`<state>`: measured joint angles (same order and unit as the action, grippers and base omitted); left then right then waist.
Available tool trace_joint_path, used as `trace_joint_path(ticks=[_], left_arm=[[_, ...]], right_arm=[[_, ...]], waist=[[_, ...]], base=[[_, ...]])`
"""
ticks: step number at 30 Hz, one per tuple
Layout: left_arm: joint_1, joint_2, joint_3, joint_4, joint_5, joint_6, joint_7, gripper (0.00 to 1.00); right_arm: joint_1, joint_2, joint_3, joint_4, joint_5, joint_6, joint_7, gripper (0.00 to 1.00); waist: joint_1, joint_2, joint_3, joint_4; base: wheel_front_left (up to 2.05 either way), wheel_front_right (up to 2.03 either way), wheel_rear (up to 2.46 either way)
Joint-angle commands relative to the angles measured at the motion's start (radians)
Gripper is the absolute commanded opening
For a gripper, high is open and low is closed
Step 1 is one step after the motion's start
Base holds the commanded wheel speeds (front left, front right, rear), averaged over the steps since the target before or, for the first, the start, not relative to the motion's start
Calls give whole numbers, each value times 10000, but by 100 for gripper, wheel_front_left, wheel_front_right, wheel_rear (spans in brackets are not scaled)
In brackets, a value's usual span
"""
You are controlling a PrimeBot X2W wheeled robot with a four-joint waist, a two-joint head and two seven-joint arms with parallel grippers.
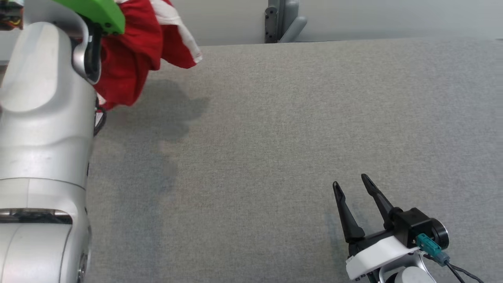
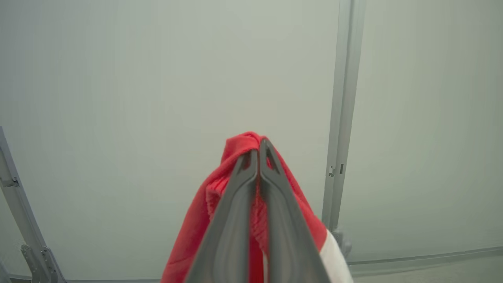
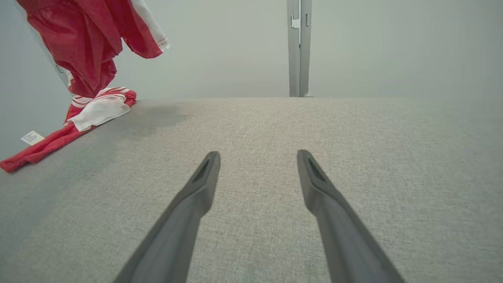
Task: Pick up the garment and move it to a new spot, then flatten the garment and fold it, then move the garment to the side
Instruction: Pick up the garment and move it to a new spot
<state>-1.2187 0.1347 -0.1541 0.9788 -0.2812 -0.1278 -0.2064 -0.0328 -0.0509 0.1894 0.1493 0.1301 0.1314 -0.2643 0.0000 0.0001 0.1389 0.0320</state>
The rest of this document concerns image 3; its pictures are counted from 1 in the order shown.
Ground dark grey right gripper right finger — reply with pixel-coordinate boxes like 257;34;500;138
297;149;406;283

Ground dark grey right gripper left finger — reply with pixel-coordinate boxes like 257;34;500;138
113;151;221;283

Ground red and white jersey shirt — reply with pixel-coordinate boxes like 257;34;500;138
0;87;138;174

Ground red shorts with white trim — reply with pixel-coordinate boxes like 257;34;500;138
16;0;171;99

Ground grey metal frame post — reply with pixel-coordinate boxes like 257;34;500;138
286;0;314;98

